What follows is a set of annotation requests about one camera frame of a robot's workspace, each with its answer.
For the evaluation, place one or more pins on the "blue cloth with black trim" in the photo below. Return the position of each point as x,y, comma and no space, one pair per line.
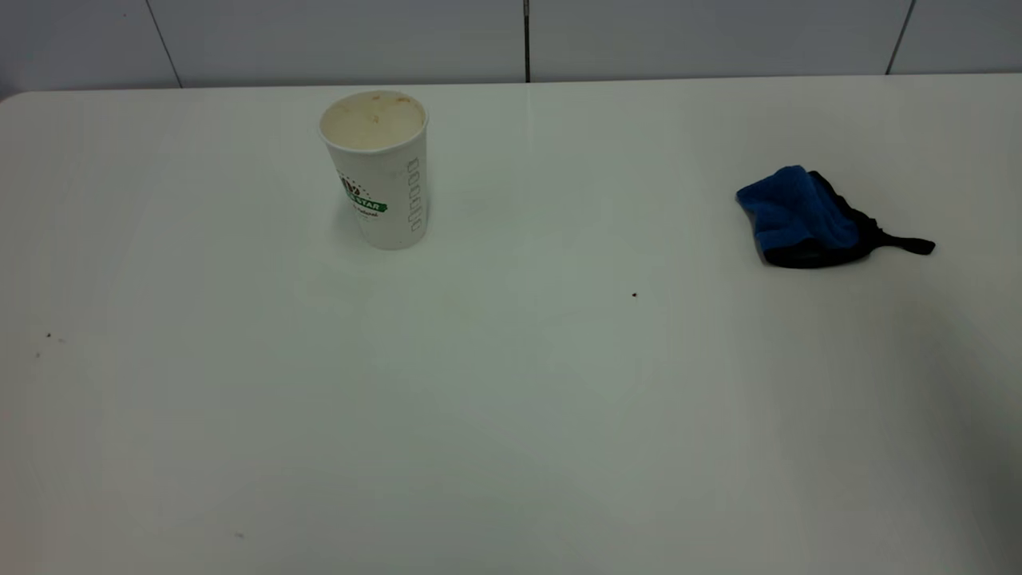
798,216

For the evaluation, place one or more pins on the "white paper coffee cup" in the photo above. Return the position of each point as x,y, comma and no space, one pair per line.
383,192

